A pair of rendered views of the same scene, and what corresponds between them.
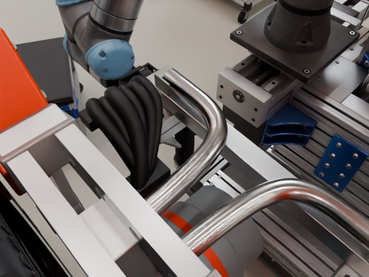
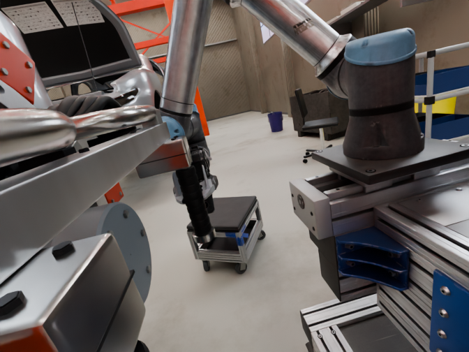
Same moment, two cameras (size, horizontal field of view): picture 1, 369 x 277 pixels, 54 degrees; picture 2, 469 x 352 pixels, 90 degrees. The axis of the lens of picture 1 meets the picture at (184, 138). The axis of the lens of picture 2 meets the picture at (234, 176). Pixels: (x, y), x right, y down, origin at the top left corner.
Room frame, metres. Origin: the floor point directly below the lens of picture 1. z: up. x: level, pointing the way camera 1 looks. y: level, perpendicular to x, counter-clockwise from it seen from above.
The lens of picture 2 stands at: (0.13, -0.33, 0.99)
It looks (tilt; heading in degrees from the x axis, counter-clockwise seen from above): 18 degrees down; 40
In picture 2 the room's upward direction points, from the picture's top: 13 degrees counter-clockwise
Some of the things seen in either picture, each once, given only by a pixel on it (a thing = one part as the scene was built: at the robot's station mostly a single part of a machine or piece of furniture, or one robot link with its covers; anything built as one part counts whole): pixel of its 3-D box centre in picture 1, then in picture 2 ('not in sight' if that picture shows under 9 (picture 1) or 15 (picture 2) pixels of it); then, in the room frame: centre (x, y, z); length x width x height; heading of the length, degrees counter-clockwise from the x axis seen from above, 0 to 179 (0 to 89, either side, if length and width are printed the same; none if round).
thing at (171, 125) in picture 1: (170, 111); (162, 155); (0.37, 0.02, 0.93); 0.09 x 0.05 x 0.05; 132
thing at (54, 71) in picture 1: (40, 99); (229, 232); (1.11, 0.65, 0.17); 0.43 x 0.36 x 0.34; 15
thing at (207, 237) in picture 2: (184, 139); (195, 202); (0.39, 0.00, 0.83); 0.04 x 0.04 x 0.16
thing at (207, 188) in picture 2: not in sight; (204, 179); (0.44, 0.00, 0.85); 0.09 x 0.03 x 0.06; 51
